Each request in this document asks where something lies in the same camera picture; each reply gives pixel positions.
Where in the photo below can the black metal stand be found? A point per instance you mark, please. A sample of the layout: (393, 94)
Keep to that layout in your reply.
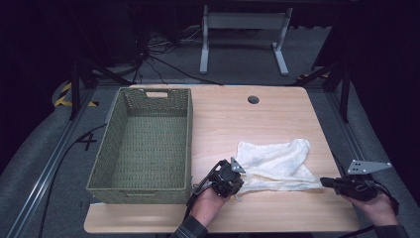
(345, 99)
(75, 92)

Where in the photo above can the yellow black hazard tape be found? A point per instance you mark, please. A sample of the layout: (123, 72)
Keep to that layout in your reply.
(62, 96)

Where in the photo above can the green woven basket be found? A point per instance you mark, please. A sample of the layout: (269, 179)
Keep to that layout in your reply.
(145, 132)

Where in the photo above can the person's left hand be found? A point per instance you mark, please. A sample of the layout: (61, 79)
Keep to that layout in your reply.
(208, 206)

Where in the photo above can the white metal desk frame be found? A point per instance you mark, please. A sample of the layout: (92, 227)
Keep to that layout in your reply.
(244, 20)

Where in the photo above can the person's right hand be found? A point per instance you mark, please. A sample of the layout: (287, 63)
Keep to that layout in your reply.
(376, 208)

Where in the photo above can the white cloth with brown print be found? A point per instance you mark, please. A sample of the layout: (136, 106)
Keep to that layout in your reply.
(274, 162)

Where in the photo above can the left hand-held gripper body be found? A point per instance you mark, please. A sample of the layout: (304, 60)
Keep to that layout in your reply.
(226, 178)

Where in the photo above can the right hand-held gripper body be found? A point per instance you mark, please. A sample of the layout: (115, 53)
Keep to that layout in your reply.
(358, 188)

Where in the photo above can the grey round table grommet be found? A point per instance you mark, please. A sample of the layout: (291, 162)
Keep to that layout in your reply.
(253, 99)

